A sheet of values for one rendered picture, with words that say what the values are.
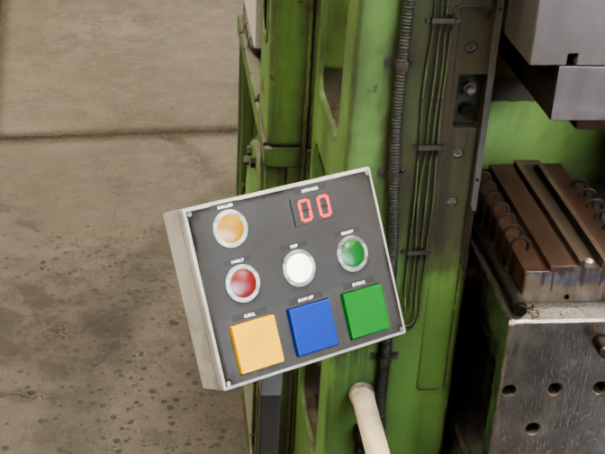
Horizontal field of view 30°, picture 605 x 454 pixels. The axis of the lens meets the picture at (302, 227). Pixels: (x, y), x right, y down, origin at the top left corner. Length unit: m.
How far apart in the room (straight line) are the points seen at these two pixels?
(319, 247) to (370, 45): 0.37
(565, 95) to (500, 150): 0.58
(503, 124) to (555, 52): 0.59
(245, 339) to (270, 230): 0.17
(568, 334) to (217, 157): 2.82
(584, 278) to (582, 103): 0.34
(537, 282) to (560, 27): 0.47
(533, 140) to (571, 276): 0.49
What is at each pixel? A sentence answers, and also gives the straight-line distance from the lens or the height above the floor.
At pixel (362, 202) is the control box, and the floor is 1.15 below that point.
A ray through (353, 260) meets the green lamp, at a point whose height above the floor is 1.08.
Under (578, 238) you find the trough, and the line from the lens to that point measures 2.17.
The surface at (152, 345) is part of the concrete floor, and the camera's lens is 3.50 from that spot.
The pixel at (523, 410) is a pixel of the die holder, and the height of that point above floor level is 0.72.
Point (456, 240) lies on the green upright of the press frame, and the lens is 2.14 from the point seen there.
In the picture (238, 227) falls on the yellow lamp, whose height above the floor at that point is 1.16.
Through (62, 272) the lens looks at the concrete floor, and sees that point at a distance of 3.89.
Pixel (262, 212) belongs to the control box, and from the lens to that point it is 1.74.
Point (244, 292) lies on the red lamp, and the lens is 1.71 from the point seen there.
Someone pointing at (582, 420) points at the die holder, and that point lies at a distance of 2.20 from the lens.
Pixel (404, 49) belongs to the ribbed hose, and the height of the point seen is 1.35.
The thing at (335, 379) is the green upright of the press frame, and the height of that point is 0.65.
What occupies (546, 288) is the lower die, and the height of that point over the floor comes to 0.94.
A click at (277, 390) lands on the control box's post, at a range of 1.96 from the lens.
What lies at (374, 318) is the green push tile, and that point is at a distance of 1.82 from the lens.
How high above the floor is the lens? 1.98
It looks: 28 degrees down
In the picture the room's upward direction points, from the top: 3 degrees clockwise
